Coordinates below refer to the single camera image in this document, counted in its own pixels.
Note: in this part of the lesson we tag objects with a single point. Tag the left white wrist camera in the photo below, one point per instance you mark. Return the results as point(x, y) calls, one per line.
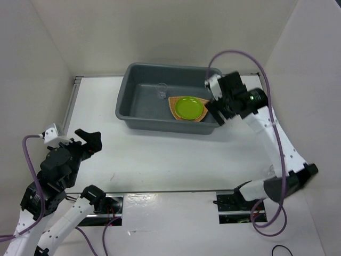
point(53, 136)

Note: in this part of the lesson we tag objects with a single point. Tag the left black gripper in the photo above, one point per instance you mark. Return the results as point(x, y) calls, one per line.
point(94, 142)

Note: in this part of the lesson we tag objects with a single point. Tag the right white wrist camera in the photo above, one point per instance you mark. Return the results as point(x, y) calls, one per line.
point(213, 85)

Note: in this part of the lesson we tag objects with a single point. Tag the grey plastic bin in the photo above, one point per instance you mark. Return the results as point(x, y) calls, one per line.
point(139, 107)

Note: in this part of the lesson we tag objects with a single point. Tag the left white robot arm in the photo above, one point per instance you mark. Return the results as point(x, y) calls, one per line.
point(58, 171)

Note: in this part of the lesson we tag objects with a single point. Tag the green round plate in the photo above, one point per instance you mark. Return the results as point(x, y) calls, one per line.
point(189, 108)

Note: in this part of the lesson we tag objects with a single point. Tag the clear plastic cup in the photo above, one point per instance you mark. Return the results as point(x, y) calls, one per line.
point(161, 90)
point(268, 172)

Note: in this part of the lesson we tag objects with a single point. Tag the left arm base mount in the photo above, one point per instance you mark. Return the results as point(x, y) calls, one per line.
point(106, 209)

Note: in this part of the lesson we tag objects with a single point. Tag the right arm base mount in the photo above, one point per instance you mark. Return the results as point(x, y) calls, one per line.
point(233, 210)

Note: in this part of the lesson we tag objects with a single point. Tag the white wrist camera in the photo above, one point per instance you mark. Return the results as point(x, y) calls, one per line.
point(53, 136)
point(213, 85)

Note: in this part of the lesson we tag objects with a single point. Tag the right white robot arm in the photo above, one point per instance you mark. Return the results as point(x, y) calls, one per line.
point(291, 172)

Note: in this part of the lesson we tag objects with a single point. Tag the orange woven triangular plate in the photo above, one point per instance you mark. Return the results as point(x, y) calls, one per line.
point(173, 100)

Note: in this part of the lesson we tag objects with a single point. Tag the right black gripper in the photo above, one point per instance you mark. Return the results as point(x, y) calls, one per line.
point(213, 109)

